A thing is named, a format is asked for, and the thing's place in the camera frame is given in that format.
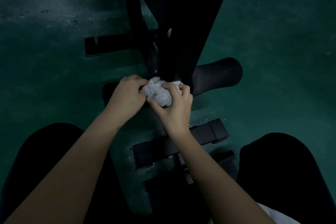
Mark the black foam roller pad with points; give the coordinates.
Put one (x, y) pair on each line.
(217, 75)
(108, 92)

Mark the white fluffy cloth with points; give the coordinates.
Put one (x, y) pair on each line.
(158, 94)

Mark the black metal bench frame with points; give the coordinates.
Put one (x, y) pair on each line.
(157, 150)

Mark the black padded bench backrest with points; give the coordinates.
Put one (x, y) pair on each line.
(183, 21)

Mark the person's white shirt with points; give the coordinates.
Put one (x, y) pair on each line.
(278, 216)

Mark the person's left forearm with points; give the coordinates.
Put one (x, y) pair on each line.
(78, 163)

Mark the person's right thumb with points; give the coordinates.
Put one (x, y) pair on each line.
(156, 104)

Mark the person's left fingers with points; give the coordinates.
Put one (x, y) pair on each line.
(140, 84)

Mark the person's right hand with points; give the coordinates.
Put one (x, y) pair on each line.
(175, 115)

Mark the person's right forearm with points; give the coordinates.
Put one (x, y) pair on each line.
(210, 179)

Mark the person's leg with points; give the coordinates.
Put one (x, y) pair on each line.
(283, 168)
(39, 147)

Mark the person's left leg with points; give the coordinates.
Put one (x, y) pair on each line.
(39, 147)

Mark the person's right leg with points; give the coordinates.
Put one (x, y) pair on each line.
(283, 168)

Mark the person's left hand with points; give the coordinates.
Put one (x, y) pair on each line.
(124, 97)

